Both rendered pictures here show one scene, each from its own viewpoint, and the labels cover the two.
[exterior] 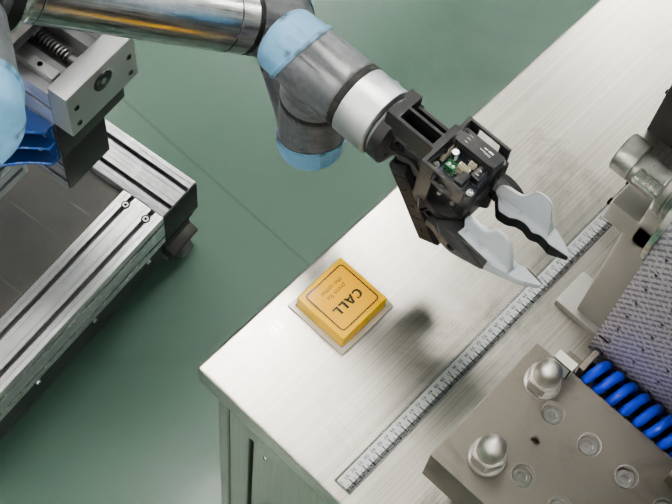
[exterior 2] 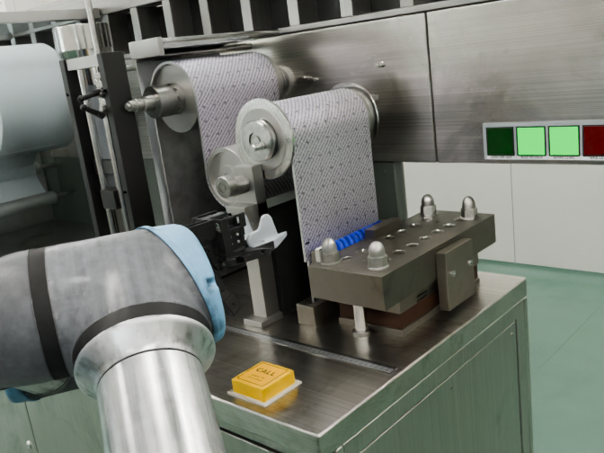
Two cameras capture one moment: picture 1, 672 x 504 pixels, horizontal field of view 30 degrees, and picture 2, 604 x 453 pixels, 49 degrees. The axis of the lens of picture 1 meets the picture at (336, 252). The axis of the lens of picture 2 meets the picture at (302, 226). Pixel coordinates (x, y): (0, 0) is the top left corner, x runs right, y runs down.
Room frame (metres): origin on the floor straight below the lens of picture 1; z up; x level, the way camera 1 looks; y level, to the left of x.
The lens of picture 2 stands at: (0.34, 0.90, 1.39)
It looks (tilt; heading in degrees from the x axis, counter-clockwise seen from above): 14 degrees down; 278
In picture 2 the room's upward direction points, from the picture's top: 7 degrees counter-clockwise
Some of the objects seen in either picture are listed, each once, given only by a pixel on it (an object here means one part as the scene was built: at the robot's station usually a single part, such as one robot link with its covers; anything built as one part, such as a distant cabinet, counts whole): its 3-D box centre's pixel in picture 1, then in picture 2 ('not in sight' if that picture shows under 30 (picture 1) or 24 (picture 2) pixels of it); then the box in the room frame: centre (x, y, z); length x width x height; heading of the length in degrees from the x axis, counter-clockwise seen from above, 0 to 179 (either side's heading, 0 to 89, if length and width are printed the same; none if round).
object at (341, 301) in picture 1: (341, 301); (263, 381); (0.57, -0.01, 0.91); 0.07 x 0.07 x 0.02; 55
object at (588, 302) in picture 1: (624, 244); (252, 246); (0.62, -0.28, 1.05); 0.06 x 0.05 x 0.31; 55
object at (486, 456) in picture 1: (490, 450); (377, 253); (0.38, -0.17, 1.05); 0.04 x 0.04 x 0.04
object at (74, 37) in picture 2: not in sight; (82, 38); (1.09, -0.80, 1.50); 0.14 x 0.14 x 0.06
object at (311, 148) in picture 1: (308, 107); not in sight; (0.74, 0.05, 1.01); 0.11 x 0.08 x 0.11; 24
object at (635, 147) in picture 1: (630, 156); (226, 186); (0.64, -0.25, 1.18); 0.04 x 0.02 x 0.04; 145
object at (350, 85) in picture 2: not in sight; (349, 118); (0.42, -0.50, 1.25); 0.15 x 0.01 x 0.15; 145
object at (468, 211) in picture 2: not in sight; (468, 207); (0.19, -0.43, 1.05); 0.04 x 0.04 x 0.04
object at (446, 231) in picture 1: (461, 227); (249, 252); (0.58, -0.12, 1.09); 0.09 x 0.05 x 0.02; 46
